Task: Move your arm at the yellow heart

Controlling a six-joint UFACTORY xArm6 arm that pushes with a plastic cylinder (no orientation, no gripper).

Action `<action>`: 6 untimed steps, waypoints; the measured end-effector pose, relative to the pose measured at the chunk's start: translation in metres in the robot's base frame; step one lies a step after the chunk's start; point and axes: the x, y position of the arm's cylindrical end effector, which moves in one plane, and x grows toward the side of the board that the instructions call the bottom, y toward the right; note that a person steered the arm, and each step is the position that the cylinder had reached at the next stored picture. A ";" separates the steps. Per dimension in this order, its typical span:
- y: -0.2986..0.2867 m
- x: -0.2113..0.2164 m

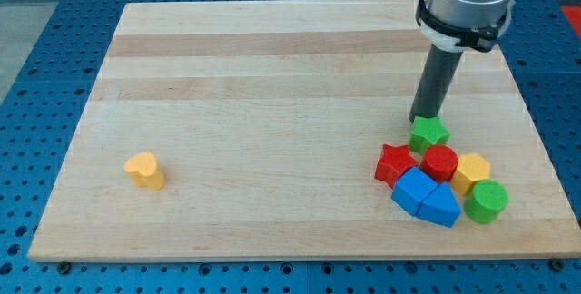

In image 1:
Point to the blue cube block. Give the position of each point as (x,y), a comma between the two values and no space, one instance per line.
(411,189)

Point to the yellow heart block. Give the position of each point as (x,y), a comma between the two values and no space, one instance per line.
(145,171)

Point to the yellow hexagon block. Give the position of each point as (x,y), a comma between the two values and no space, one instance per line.
(471,169)

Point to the blue triangle block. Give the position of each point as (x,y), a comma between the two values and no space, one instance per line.
(440,207)

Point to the wooden board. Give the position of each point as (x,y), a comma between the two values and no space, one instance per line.
(267,119)

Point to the green star block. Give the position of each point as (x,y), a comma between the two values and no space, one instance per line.
(426,132)

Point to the red cylinder block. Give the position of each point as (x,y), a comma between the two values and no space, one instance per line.
(439,162)

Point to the black and white wrist bracket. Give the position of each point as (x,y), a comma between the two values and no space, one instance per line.
(456,39)

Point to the red star block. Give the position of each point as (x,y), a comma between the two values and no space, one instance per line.
(393,162)

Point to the green cylinder block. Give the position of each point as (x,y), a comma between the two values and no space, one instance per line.
(486,201)

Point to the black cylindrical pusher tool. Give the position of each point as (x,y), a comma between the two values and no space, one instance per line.
(439,70)

